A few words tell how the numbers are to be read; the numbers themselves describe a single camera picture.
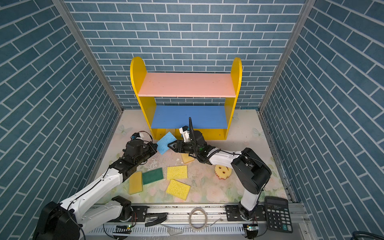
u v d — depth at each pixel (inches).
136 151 24.8
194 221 28.5
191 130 31.0
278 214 28.4
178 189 31.7
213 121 35.8
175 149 29.7
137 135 28.8
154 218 28.1
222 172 33.4
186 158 36.6
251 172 18.5
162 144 32.8
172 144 31.8
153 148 32.0
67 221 15.0
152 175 33.4
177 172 34.2
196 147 26.7
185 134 31.1
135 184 31.9
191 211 30.5
